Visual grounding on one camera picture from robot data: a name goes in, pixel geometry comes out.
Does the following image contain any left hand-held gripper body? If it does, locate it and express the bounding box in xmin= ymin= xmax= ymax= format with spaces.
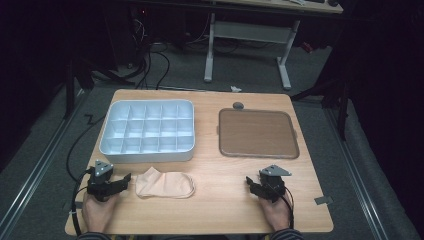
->
xmin=87 ymin=159 xmax=116 ymax=203

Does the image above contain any black cable bundle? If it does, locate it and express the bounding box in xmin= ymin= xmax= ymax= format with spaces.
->
xmin=131 ymin=18 xmax=172 ymax=90

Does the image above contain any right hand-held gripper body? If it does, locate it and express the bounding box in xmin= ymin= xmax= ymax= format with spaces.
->
xmin=258 ymin=164 xmax=293 ymax=204

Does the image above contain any left hand-held gripper black cable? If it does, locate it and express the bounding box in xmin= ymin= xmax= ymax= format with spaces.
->
xmin=70 ymin=167 xmax=95 ymax=238

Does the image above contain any person's right hand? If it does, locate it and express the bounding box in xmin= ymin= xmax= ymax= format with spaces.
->
xmin=258 ymin=196 xmax=292 ymax=232

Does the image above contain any desk with white frame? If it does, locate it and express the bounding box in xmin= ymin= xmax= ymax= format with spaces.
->
xmin=203 ymin=0 xmax=345 ymax=91

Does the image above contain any person's left hand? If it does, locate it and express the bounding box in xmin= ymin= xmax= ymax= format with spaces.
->
xmin=81 ymin=192 xmax=118 ymax=234

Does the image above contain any white compartment storage box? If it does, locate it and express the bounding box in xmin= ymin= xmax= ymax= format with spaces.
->
xmin=98 ymin=99 xmax=196 ymax=165

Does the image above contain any dark equipment cabinet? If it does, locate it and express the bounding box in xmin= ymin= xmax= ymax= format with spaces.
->
xmin=102 ymin=3 xmax=140 ymax=70

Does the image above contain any metal floor rail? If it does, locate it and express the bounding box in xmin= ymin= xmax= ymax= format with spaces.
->
xmin=0 ymin=89 xmax=88 ymax=236
xmin=324 ymin=106 xmax=390 ymax=240

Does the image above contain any black floor cable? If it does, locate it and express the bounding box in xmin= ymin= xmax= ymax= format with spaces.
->
xmin=65 ymin=113 xmax=108 ymax=184

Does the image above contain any right hand-held gripper black cable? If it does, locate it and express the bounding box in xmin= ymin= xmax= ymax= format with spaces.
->
xmin=275 ymin=185 xmax=296 ymax=231

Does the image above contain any peach sock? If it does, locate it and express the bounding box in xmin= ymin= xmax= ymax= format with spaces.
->
xmin=134 ymin=166 xmax=197 ymax=200

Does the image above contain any hand-held gripper black cable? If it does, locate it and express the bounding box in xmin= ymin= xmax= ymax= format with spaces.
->
xmin=275 ymin=185 xmax=296 ymax=231
xmin=70 ymin=167 xmax=95 ymax=238

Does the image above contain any black metal stand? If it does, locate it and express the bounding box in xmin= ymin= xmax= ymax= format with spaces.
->
xmin=290 ymin=64 xmax=352 ymax=142
xmin=62 ymin=49 xmax=136 ymax=120

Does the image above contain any brown tray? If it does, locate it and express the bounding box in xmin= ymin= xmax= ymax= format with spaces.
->
xmin=217 ymin=107 xmax=301 ymax=160

